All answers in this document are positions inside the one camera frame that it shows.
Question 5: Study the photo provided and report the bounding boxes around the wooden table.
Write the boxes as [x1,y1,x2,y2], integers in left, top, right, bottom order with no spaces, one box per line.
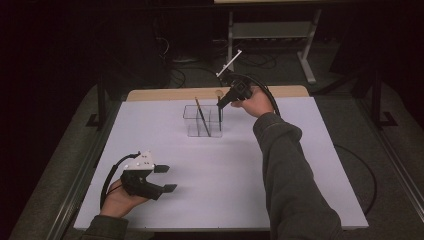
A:
[126,85,311,102]

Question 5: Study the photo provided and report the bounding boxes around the black curved cable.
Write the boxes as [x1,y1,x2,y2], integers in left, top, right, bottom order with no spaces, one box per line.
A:
[169,66,224,89]

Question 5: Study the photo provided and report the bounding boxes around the black metal stand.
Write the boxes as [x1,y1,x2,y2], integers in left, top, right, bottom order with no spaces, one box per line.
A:
[85,74,108,132]
[370,69,400,130]

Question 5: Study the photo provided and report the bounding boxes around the black looped cable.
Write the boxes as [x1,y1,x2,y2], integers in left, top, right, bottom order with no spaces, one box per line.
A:
[334,143,378,216]

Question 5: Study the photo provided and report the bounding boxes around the person's left hand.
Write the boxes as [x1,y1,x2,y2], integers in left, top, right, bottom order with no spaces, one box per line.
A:
[99,178,150,220]

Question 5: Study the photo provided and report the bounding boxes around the person's right hand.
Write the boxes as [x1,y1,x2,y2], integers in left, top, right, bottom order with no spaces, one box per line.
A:
[230,85,276,119]

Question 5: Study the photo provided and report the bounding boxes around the clear acrylic organizer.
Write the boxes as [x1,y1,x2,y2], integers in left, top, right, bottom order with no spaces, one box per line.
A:
[182,104,225,139]

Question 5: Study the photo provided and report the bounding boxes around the white metal frame desk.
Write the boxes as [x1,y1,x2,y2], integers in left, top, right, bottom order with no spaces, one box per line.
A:
[213,0,324,86]

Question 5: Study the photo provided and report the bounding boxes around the fluffy cream-head makeup brush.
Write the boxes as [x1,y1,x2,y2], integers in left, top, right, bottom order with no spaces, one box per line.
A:
[214,88,224,132]

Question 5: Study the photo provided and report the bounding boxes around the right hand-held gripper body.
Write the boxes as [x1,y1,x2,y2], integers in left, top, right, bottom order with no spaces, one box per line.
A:
[215,49,254,101]

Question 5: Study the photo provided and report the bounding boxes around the tangle of dark cables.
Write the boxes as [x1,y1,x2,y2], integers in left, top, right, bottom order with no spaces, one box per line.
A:
[234,49,278,70]

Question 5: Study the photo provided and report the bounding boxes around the grey metal rail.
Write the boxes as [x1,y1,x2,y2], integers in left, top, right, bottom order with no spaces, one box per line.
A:
[353,98,424,214]
[45,99,123,240]

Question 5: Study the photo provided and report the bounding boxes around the white board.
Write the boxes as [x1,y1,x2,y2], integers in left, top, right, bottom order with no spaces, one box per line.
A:
[73,96,370,230]

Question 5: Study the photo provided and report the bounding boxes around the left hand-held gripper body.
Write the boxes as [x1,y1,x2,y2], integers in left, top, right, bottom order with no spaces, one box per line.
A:
[120,150,165,201]

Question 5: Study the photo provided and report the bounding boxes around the thin black makeup brush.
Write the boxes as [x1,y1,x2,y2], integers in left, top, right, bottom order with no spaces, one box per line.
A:
[194,96,212,138]

